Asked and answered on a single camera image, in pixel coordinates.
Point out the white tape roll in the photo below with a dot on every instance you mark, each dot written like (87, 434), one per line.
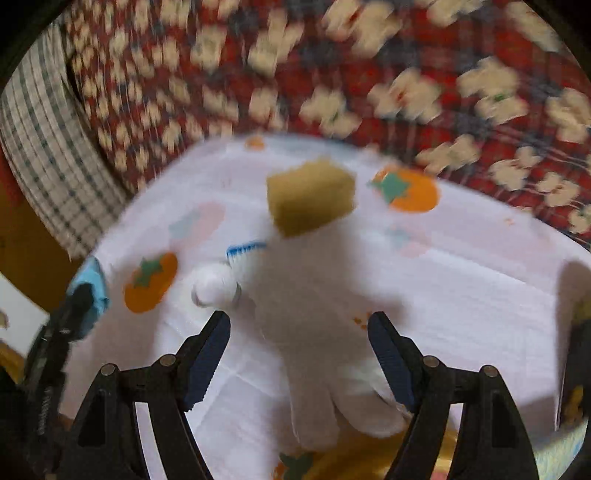
(214, 285)

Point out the yellow sponge block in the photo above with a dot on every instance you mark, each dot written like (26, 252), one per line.
(309, 196)

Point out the yellow round lid container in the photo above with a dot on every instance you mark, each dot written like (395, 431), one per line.
(356, 456)

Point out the checkered hanging cloth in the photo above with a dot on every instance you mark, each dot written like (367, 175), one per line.
(50, 151)

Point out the red plaid bear blanket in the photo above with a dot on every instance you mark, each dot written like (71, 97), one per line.
(492, 95)

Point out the light blue plush toy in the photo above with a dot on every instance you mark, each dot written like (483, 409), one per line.
(90, 276)

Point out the round metal tin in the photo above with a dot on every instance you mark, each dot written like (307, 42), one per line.
(572, 368)

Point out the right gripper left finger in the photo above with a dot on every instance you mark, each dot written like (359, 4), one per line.
(104, 440)

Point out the white glove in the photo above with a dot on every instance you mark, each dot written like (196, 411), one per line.
(306, 300)

